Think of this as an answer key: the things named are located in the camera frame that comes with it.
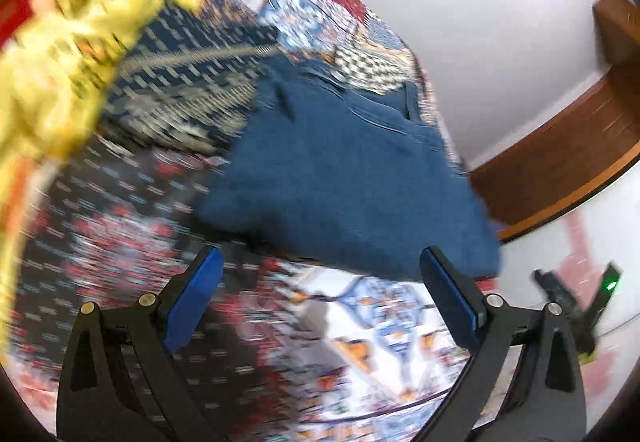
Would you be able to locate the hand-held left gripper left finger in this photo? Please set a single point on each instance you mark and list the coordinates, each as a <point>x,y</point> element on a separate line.
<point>195,302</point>

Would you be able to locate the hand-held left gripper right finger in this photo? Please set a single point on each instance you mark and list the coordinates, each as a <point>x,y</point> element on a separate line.
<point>450,297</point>

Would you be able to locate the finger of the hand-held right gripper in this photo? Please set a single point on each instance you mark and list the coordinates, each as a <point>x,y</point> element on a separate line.
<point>550,286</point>

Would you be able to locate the blue denim jeans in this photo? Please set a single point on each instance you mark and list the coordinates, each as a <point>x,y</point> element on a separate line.
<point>350,182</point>

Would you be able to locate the white sliding door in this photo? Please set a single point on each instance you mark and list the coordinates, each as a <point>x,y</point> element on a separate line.
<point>615,232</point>

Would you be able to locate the patchwork printed bed blanket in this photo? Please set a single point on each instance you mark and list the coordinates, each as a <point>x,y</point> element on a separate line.
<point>150,232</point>

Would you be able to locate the wooden baseboard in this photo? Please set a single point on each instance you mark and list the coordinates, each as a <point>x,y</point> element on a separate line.
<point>550,124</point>

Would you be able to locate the yellow printed garment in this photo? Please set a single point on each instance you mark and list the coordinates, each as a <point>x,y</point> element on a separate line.
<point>55,72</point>

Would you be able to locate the wooden door frame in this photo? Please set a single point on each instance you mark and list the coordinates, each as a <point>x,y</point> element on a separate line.
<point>620,29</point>

